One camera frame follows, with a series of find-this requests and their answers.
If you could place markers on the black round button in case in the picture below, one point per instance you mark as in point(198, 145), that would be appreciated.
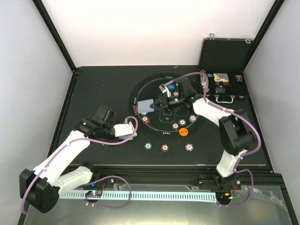
point(220, 89)

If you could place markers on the blue round blind button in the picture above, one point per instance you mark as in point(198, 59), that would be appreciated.
point(171, 87)

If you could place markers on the card deck in case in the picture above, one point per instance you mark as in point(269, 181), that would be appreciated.
point(221, 77)

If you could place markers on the dealt card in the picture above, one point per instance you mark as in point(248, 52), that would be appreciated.
point(144, 106)

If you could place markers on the black poker set case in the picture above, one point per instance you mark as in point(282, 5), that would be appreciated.
point(225, 55)

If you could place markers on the red poker chip stack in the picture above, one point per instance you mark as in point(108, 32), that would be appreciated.
point(164, 148)

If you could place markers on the white slotted cable duct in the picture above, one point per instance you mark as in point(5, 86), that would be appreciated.
point(141, 196)

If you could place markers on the triangular red dealer button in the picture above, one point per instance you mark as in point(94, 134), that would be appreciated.
point(135, 108)

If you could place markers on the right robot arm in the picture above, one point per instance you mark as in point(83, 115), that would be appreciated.
point(238, 136)

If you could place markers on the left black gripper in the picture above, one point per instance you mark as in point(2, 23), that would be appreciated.
point(112, 140)

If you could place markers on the orange round blind button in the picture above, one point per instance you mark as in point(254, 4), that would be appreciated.
point(183, 132)

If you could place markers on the round black poker mat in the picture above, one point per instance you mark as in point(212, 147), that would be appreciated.
point(160, 125)

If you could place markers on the purple poker chip stack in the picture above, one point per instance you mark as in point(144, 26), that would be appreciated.
point(189, 147)

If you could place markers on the black aluminium front rail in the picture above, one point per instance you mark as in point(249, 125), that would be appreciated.
point(160, 174)

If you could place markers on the chip row in case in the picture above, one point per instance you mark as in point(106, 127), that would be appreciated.
point(204, 81)

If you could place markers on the purple chips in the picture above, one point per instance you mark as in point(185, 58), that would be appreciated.
point(192, 118)
point(239, 78)

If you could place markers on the green poker chip stack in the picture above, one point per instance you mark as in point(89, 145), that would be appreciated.
point(148, 146)

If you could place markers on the red dice in case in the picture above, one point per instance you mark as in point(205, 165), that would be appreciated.
point(222, 84)

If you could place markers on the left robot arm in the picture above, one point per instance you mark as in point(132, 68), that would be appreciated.
point(42, 186)

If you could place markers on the purple chips in case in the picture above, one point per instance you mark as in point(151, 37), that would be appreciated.
point(239, 78)

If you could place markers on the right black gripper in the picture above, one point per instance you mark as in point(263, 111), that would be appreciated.
point(160, 100)

